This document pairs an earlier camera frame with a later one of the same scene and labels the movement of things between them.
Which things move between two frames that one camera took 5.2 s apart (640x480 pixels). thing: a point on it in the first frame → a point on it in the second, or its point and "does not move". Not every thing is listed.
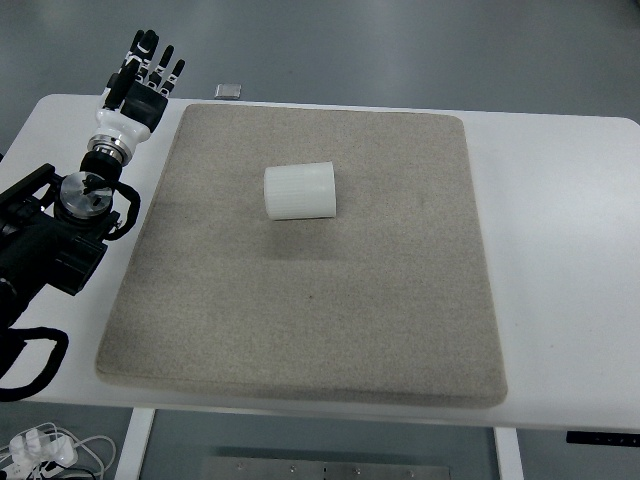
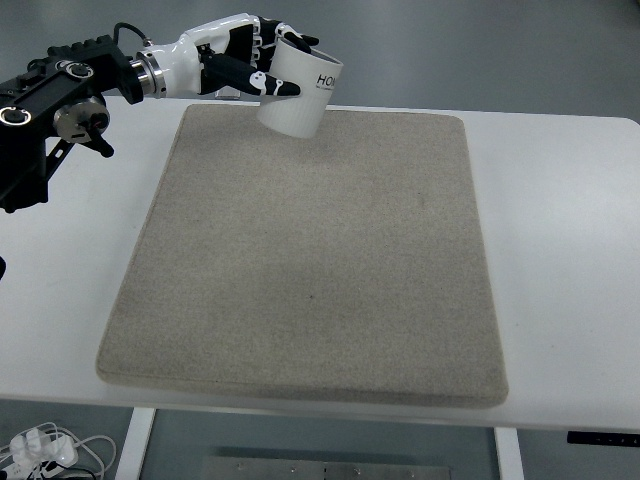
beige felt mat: (388, 300) does not move
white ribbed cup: (300, 191) → (302, 115)
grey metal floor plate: (242, 468) does not move
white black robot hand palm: (141, 106) → (238, 36)
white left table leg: (135, 442) does not move
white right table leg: (509, 458) does not move
